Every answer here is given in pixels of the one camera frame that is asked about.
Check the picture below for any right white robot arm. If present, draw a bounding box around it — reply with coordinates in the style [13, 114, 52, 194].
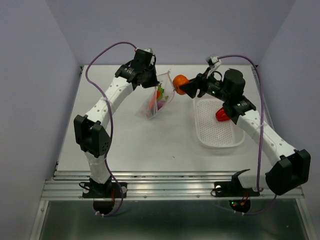
[173, 68, 311, 196]

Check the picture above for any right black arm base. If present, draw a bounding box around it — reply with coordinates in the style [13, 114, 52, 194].
[210, 169, 260, 215]

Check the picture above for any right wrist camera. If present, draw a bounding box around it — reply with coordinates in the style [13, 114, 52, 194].
[206, 55, 222, 75]

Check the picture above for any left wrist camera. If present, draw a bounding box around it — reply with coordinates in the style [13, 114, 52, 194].
[144, 48, 153, 53]

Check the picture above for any aluminium rail frame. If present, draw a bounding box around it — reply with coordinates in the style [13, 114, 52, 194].
[29, 65, 311, 240]

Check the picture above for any orange toy pumpkin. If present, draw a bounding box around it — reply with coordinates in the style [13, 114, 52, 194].
[172, 74, 190, 95]

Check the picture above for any red toy strawberry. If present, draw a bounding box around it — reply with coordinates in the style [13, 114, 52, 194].
[215, 107, 230, 122]

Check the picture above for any green toy leaf vegetable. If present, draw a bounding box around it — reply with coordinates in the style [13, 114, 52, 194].
[156, 84, 165, 99]

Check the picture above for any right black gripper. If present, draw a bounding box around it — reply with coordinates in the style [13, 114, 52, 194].
[179, 66, 231, 103]

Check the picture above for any clear zip top bag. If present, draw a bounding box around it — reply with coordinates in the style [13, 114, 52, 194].
[135, 69, 175, 120]

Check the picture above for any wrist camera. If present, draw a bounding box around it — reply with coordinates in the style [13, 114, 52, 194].
[144, 48, 153, 53]
[206, 55, 222, 75]

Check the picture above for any white perforated plastic basket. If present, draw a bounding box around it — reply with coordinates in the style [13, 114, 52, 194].
[193, 96, 245, 148]

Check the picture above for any orange toy carrot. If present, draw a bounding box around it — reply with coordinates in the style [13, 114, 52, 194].
[148, 90, 161, 112]

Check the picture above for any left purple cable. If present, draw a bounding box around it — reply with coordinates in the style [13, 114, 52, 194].
[84, 41, 138, 218]

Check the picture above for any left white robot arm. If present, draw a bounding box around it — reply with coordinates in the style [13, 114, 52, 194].
[73, 48, 159, 197]

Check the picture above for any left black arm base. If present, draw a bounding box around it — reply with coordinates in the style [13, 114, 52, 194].
[78, 177, 128, 218]

